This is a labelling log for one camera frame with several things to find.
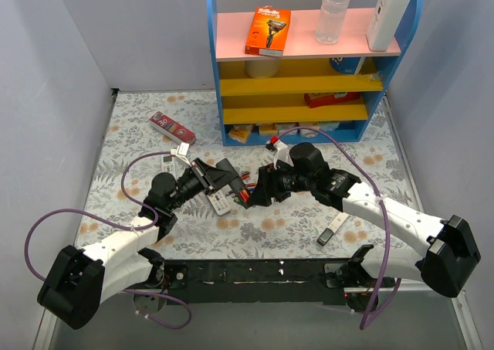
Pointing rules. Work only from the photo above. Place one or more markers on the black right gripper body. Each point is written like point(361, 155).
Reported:
point(268, 184)

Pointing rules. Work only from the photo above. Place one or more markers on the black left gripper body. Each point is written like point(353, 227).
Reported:
point(203, 175)

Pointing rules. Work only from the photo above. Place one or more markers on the black slim remote control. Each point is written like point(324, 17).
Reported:
point(236, 183)

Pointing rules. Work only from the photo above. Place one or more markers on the white slim remote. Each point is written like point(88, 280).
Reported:
point(338, 221)

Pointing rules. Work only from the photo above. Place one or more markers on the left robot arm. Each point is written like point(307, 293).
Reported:
point(81, 279)

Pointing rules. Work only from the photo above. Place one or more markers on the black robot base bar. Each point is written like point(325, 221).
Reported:
point(320, 280)

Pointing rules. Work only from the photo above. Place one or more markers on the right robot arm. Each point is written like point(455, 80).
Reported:
point(443, 252)

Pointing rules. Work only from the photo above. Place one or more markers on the small white remote control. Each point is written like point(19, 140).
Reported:
point(219, 203)

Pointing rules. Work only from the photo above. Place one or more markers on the large white remote control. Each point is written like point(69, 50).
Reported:
point(168, 164)

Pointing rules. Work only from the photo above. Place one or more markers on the yellow sponge pack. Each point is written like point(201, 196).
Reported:
point(241, 132)

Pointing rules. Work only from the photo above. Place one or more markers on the red white toothpaste box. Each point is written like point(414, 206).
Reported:
point(171, 129)

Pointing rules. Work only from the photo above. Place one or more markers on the small black device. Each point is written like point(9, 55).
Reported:
point(325, 237)

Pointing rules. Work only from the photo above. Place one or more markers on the red snack box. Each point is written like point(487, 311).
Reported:
point(315, 100)

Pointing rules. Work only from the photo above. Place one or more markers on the blue yellow wooden shelf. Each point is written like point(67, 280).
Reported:
point(304, 68)

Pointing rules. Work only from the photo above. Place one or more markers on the blue paper cup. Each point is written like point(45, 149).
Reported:
point(347, 65)

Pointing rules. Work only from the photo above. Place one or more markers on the orange razor box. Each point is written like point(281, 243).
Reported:
point(268, 32)

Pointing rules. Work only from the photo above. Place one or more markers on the clear plastic bottle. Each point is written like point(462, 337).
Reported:
point(330, 22)

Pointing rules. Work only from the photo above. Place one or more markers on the white plastic bottle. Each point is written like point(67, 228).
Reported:
point(384, 22)

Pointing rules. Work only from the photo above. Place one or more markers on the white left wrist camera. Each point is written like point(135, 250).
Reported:
point(180, 154)

